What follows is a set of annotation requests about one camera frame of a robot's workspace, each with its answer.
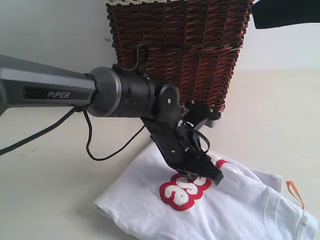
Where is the dark red wicker basket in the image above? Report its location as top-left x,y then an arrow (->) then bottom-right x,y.
105,0 -> 253,112

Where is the orange fabric loop tag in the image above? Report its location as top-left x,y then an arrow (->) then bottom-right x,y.
285,180 -> 305,210

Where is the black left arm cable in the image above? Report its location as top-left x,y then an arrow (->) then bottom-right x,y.
0,44 -> 211,161

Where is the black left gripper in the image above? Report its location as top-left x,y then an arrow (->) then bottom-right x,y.
141,117 -> 224,186

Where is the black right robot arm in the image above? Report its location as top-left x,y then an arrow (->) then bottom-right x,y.
251,0 -> 320,29

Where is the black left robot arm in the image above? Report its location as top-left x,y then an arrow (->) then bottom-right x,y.
0,55 -> 223,184

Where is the white t-shirt red print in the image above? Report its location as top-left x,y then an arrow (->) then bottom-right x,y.
94,144 -> 319,240

